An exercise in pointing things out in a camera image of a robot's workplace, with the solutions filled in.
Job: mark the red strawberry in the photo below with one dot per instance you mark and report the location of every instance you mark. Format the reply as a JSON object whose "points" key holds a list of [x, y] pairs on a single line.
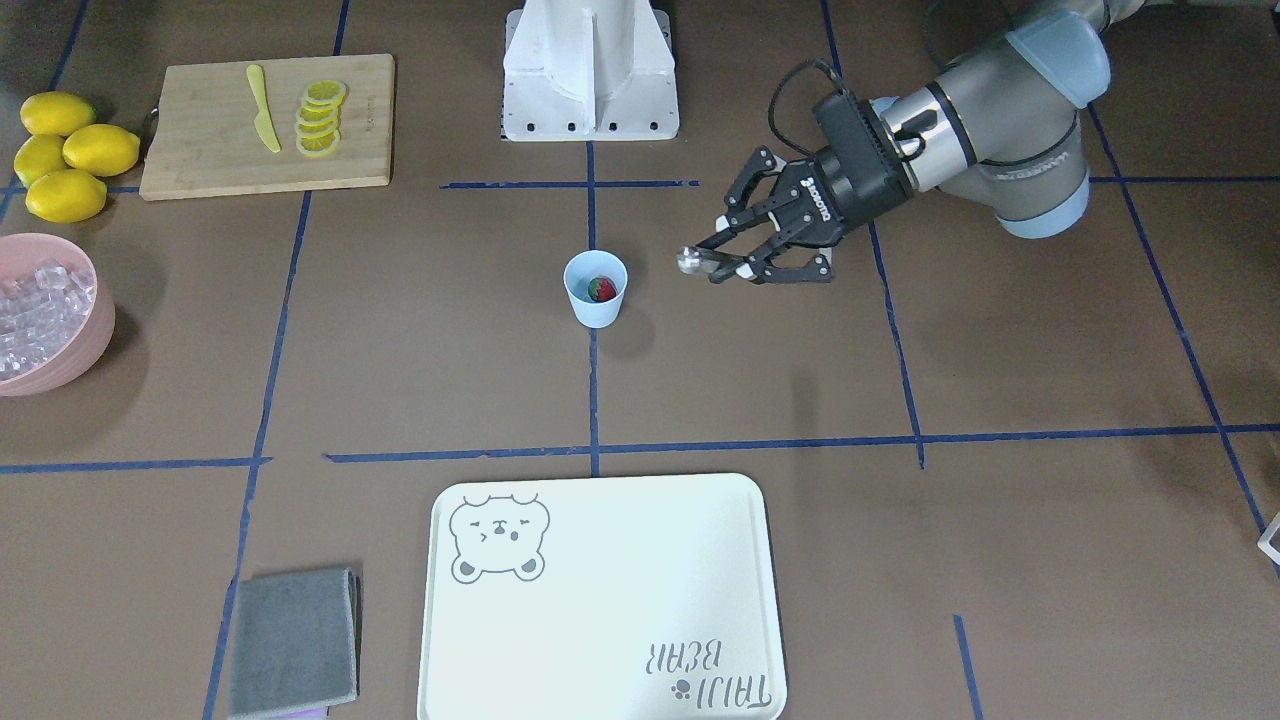
{"points": [[601, 290]]}

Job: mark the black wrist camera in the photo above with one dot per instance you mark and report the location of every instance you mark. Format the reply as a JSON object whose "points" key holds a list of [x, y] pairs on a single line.
{"points": [[854, 136]]}

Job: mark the whole yellow lemon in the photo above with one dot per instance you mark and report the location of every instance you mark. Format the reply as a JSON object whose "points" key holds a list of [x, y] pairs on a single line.
{"points": [[56, 113], [38, 157], [103, 150], [66, 196]]}

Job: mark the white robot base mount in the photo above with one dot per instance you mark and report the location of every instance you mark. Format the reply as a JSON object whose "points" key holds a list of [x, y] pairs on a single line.
{"points": [[579, 71]]}

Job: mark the pink bowl of ice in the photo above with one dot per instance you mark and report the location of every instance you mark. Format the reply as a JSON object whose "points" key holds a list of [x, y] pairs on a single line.
{"points": [[58, 315]]}

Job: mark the yellow plastic knife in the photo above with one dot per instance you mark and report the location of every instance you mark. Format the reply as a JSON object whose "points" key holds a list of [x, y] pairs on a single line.
{"points": [[263, 121]]}

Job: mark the lemon slice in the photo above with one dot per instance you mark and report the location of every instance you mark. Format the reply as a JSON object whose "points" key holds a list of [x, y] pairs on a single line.
{"points": [[318, 146], [324, 93], [310, 122]]}

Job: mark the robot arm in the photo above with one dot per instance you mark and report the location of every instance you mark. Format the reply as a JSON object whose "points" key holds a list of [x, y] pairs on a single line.
{"points": [[1000, 126]]}

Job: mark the light blue paper cup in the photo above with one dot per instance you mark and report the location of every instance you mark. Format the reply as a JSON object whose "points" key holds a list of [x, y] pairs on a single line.
{"points": [[578, 271]]}

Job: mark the white bear serving tray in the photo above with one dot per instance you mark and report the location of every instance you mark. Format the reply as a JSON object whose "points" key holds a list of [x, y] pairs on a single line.
{"points": [[602, 598]]}

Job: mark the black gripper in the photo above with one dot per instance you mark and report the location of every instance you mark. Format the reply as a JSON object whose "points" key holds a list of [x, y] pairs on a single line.
{"points": [[843, 197]]}

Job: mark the bamboo cutting board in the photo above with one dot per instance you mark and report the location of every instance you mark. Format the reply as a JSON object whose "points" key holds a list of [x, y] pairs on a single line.
{"points": [[206, 144]]}

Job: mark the folded grey cloth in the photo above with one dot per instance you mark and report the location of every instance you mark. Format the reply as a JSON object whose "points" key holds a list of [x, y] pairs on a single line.
{"points": [[294, 649]]}

